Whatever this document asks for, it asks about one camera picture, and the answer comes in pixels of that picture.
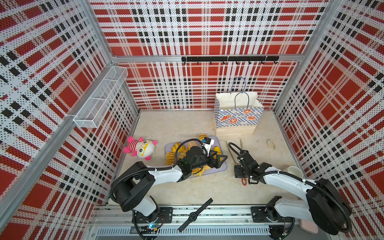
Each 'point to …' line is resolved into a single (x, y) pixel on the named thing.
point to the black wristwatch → (193, 216)
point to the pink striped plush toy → (143, 148)
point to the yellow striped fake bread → (218, 150)
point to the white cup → (296, 171)
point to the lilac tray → (189, 143)
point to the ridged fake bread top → (202, 136)
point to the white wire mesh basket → (92, 113)
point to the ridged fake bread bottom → (199, 171)
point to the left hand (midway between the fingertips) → (222, 157)
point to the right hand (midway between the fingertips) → (241, 171)
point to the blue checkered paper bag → (237, 112)
